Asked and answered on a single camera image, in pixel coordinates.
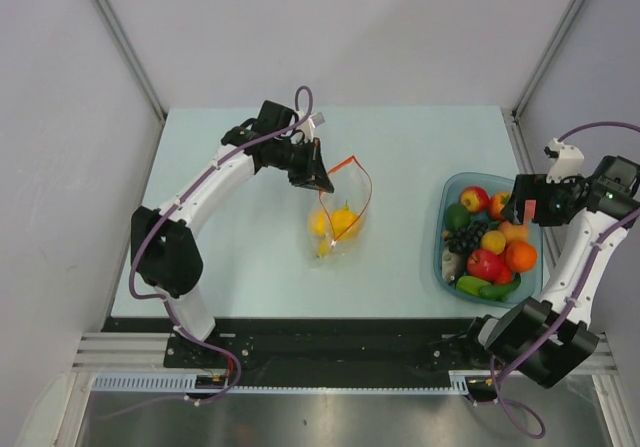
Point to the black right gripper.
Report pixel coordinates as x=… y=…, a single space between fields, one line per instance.
x=534 y=187

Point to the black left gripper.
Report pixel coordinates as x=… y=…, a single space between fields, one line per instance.
x=313 y=174

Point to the clear orange-zipper zip bag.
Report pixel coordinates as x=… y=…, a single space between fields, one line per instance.
x=353 y=189

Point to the green toy lime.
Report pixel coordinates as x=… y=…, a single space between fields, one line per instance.
x=456 y=217

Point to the yellow toy banana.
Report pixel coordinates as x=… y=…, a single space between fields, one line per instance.
x=323 y=248

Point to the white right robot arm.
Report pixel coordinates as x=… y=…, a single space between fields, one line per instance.
x=547 y=337

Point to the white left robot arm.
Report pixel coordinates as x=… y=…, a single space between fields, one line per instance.
x=163 y=241

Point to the blue plastic food tub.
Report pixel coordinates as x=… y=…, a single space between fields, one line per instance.
x=498 y=189

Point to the peach toy fruit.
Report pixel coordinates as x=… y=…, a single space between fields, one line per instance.
x=513 y=232

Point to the small yellow toy fruit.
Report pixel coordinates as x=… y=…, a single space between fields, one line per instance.
x=493 y=241

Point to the orange toy orange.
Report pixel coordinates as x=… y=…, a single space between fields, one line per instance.
x=520 y=256

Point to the large red toy apple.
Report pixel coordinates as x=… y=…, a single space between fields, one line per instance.
x=484 y=265

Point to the black grape bunch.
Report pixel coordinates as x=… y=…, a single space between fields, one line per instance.
x=467 y=239

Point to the grey toy fish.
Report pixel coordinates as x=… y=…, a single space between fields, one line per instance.
x=452 y=266

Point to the green toy cucumber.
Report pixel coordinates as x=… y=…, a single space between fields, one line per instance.
x=498 y=292

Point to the green toy pepper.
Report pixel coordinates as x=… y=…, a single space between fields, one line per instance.
x=471 y=285

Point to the black base bar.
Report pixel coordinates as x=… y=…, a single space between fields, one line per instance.
x=282 y=373

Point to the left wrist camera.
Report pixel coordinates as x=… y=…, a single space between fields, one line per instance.
x=309 y=126

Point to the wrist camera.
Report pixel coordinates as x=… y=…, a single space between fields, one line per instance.
x=566 y=159
x=309 y=126

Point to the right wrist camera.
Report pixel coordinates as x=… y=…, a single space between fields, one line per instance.
x=566 y=159

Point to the aluminium rail frame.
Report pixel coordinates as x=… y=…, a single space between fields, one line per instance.
x=129 y=352

